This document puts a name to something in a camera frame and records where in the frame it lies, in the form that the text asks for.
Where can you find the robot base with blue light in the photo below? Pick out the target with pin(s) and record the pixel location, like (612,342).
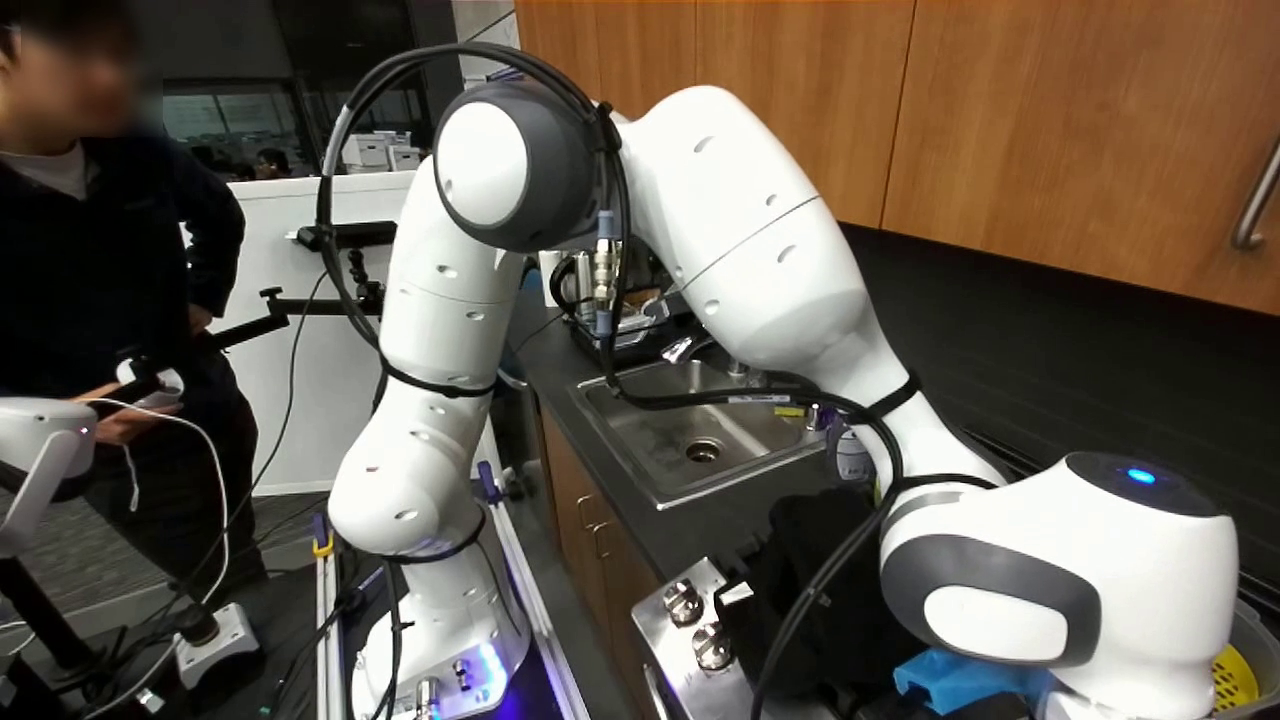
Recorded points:
(460,665)

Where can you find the steel stove panel with knobs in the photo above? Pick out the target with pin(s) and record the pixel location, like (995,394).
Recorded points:
(686,653)

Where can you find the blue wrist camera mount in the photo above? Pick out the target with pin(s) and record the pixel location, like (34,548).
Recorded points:
(949,681)

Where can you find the clear lunch box yellow insert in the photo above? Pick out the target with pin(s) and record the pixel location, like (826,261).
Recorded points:
(1246,674)

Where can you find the wooden cabinet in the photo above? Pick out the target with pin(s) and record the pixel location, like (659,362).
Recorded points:
(601,560)
(1110,136)

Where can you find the silver cabinet handle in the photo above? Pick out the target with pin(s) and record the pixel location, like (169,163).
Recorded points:
(1257,202)

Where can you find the person in black clothes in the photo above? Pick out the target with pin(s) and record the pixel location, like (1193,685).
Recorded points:
(118,240)

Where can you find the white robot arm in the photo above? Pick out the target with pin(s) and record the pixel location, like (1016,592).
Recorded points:
(1096,568)

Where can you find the wooden lower cabinet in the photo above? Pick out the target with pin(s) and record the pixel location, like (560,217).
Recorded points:
(601,560)

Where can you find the black cloth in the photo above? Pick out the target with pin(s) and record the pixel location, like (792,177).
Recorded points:
(848,637)

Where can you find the white object on left edge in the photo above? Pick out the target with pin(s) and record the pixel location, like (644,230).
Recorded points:
(44,441)

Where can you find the white controller device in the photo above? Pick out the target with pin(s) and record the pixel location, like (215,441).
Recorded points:
(226,637)

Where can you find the steel sink basin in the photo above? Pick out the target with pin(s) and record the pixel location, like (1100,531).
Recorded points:
(680,450)

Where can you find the wooden upper cabinet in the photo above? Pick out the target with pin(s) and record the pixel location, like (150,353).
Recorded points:
(1110,136)

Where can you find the white panel board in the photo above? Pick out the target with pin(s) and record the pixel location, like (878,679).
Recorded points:
(314,379)

